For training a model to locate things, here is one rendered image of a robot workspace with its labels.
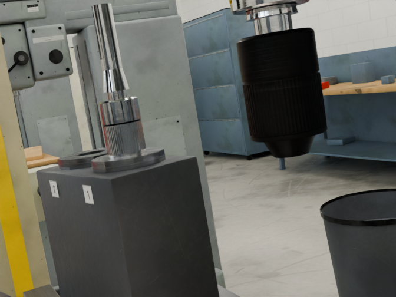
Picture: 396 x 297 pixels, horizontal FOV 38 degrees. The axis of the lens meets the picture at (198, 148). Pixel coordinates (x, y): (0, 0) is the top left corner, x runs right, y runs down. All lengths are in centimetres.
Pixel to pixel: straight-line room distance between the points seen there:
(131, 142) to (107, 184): 7
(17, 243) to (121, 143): 142
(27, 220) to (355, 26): 515
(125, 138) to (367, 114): 605
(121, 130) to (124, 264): 15
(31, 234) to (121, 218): 145
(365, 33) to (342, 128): 118
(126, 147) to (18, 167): 138
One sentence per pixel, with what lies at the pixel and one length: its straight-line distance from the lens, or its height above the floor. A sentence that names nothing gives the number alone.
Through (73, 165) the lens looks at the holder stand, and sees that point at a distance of 76.
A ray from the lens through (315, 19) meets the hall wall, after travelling 719.
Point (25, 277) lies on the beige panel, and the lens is 211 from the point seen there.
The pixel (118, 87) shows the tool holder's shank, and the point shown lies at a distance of 69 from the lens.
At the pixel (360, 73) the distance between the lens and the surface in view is 618.
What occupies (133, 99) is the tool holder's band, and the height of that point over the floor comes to 123.
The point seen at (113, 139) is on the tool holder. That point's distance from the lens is 69.
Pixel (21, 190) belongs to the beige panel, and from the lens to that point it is 205.
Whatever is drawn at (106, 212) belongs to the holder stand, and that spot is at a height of 111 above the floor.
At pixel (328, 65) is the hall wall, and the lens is 706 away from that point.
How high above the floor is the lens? 125
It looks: 7 degrees down
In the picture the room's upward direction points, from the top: 9 degrees counter-clockwise
